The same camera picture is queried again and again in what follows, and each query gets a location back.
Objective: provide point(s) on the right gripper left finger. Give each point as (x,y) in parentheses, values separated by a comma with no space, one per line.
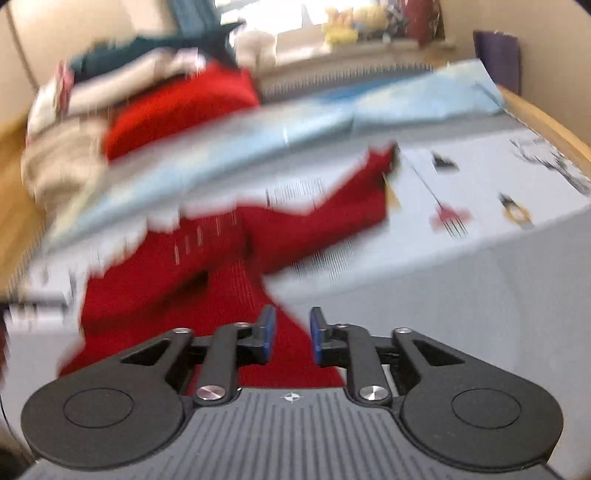
(124,408)

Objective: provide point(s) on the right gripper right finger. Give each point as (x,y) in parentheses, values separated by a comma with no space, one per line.
(456,408)

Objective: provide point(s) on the dark red knit sweater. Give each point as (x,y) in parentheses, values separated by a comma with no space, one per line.
(209,270)

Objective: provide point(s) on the grey printed bed sheet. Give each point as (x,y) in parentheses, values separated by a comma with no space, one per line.
(487,250)

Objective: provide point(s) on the beige folded blanket stack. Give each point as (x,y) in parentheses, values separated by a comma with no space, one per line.
(64,160)

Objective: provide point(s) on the light blue patterned quilt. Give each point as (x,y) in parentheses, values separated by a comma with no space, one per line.
(294,112)

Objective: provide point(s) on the bright red folded blanket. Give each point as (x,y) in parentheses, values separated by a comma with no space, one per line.
(214,92)

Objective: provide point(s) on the purple paper bag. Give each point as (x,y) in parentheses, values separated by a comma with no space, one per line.
(500,53)

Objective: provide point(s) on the teal shark plush toy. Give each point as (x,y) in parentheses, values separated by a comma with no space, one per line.
(211,44)

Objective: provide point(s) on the white plush toy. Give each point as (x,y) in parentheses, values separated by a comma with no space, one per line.
(255,50)

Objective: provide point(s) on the dark red cushion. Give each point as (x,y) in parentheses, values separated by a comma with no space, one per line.
(424,20)

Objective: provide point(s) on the yellow plush toy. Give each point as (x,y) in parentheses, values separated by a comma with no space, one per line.
(352,26)

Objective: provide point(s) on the wooden bed frame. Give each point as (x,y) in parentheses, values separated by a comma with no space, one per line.
(560,136)

